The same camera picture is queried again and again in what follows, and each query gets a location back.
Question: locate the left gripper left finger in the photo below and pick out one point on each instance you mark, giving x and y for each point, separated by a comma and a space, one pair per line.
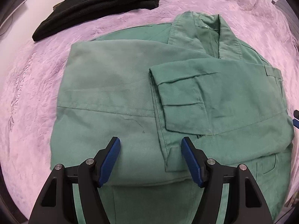
55, 203

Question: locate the green jacket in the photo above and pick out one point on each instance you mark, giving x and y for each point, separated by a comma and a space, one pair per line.
153, 85

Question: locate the black garment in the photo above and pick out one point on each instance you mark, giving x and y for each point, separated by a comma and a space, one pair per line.
69, 13

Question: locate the grey quilted headboard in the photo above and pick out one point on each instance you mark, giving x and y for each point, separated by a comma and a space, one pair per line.
292, 19

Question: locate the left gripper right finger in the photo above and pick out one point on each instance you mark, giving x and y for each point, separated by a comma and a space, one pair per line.
246, 203

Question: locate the purple bed blanket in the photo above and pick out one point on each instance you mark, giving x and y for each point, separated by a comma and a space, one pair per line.
28, 101

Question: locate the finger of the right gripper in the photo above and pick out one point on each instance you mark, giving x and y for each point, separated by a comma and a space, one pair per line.
296, 119

